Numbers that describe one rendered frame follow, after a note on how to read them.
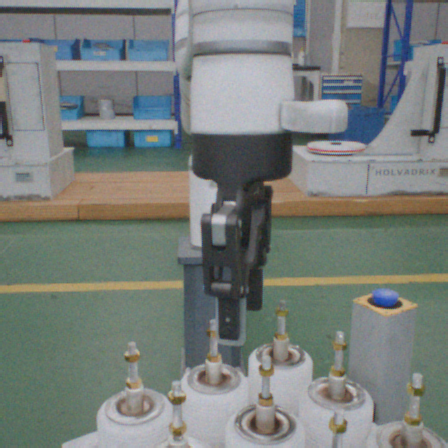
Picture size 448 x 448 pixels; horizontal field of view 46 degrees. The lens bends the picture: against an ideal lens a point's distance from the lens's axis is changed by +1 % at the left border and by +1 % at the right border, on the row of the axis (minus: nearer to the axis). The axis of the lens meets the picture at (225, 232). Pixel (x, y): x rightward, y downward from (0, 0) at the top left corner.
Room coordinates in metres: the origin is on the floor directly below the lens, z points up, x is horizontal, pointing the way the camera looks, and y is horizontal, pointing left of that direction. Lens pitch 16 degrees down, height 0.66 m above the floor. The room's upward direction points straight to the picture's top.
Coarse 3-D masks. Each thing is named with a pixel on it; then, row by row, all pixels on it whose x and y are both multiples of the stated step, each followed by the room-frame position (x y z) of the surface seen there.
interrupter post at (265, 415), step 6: (258, 402) 0.55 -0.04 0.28; (258, 408) 0.55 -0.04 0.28; (264, 408) 0.54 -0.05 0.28; (270, 408) 0.54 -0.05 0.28; (258, 414) 0.55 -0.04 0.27; (264, 414) 0.54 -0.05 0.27; (270, 414) 0.54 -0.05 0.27; (258, 420) 0.55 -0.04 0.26; (264, 420) 0.54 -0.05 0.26; (270, 420) 0.54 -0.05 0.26; (258, 426) 0.55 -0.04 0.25; (264, 426) 0.54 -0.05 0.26; (270, 426) 0.54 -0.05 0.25
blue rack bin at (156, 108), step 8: (136, 96) 5.60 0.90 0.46; (144, 96) 5.65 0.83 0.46; (152, 96) 5.66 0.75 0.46; (160, 96) 5.67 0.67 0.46; (168, 96) 5.67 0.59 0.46; (136, 104) 5.54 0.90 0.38; (144, 104) 5.65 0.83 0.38; (152, 104) 5.65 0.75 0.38; (160, 104) 5.66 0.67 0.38; (168, 104) 5.67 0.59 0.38; (136, 112) 5.18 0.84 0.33; (144, 112) 5.18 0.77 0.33; (152, 112) 5.18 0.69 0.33; (160, 112) 5.19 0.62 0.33; (168, 112) 5.20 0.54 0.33; (152, 120) 5.20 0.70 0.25; (160, 120) 5.20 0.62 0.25; (168, 120) 5.21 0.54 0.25
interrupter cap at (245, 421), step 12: (252, 408) 0.58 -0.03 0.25; (276, 408) 0.58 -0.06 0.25; (240, 420) 0.56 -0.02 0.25; (252, 420) 0.56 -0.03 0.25; (276, 420) 0.56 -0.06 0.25; (288, 420) 0.56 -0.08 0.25; (240, 432) 0.53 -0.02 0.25; (252, 432) 0.53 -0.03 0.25; (264, 432) 0.54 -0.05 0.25; (276, 432) 0.54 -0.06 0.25; (288, 432) 0.54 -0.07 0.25; (264, 444) 0.52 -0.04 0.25
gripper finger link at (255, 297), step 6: (252, 270) 0.42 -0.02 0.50; (258, 270) 0.42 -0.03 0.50; (252, 276) 0.42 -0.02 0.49; (258, 276) 0.42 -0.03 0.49; (252, 282) 0.42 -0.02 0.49; (258, 282) 0.42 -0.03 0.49; (252, 288) 0.42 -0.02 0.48; (258, 288) 0.42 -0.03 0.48; (246, 294) 0.42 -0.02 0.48; (252, 294) 0.42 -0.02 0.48; (258, 294) 0.42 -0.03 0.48; (246, 300) 0.42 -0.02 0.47; (252, 300) 0.42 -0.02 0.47; (258, 300) 0.42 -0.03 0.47; (246, 306) 0.42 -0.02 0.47; (252, 306) 0.42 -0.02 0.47; (258, 306) 0.42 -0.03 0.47
